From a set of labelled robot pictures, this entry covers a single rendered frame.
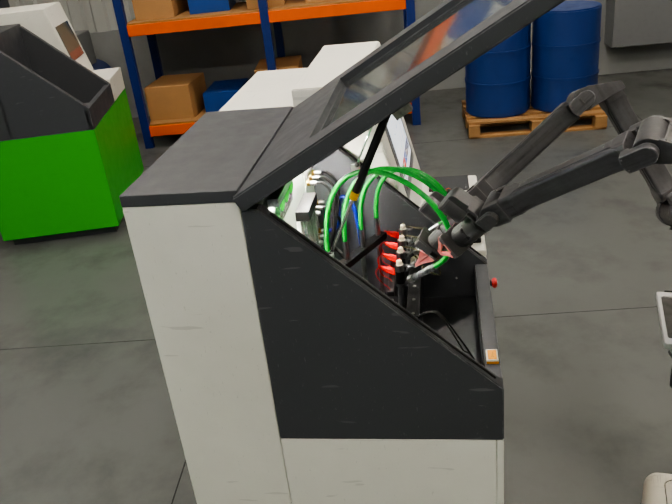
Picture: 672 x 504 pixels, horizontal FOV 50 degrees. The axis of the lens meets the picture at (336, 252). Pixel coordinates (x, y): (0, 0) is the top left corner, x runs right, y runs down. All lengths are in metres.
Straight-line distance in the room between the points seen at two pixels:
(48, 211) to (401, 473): 4.11
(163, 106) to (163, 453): 4.85
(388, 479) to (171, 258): 0.83
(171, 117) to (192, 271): 5.89
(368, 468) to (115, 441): 1.69
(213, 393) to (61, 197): 3.79
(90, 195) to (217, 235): 3.87
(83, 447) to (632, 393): 2.43
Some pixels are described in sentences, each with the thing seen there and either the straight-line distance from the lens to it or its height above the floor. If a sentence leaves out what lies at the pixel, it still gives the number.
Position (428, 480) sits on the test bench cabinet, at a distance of 2.01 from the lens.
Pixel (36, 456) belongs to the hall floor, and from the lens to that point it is 3.54.
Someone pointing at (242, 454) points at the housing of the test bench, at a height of 0.74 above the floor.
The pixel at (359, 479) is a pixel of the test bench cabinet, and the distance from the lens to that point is 2.03.
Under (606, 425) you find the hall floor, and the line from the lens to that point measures 3.25.
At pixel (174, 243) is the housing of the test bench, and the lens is 1.72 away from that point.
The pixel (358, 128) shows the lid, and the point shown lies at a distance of 1.49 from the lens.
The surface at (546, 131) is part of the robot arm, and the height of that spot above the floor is 1.47.
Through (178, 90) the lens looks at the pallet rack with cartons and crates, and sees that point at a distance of 7.47.
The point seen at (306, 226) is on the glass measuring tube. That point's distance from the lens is 2.02.
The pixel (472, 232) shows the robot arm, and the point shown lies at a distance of 1.70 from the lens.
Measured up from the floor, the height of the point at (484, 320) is 0.95.
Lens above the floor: 2.05
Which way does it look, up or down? 26 degrees down
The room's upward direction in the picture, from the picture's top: 7 degrees counter-clockwise
